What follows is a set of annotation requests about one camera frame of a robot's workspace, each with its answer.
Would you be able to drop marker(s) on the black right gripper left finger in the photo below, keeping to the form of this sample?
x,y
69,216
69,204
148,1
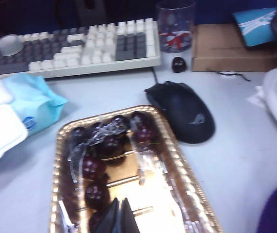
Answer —
x,y
111,218

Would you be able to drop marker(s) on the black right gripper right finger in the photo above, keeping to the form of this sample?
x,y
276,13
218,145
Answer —
x,y
128,218

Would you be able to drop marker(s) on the sky blue wet wipes packet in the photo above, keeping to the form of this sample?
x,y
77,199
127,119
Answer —
x,y
41,106

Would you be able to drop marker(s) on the dark red round fruit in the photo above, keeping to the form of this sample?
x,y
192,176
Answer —
x,y
78,134
92,167
138,119
144,134
95,222
95,194
95,126
120,122
110,146

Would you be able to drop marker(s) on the gold rectangular tray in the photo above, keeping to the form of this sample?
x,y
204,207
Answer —
x,y
128,179

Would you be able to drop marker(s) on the black computer mouse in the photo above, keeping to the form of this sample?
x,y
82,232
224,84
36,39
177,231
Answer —
x,y
184,114

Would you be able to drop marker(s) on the small dark egg figurine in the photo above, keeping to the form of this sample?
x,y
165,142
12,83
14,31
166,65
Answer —
x,y
179,65

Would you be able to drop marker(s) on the grey and white keyboard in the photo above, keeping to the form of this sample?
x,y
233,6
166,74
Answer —
x,y
128,43

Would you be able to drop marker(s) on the brown cardboard box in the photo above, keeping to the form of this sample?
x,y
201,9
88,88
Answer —
x,y
220,48

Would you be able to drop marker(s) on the clear glass with red ribbon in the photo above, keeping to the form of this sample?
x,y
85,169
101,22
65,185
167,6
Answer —
x,y
174,29

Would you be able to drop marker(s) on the translucent white bottle cap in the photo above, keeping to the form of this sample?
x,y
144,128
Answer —
x,y
8,44

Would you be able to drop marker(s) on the teal and white card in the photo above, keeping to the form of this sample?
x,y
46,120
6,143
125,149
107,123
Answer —
x,y
254,26

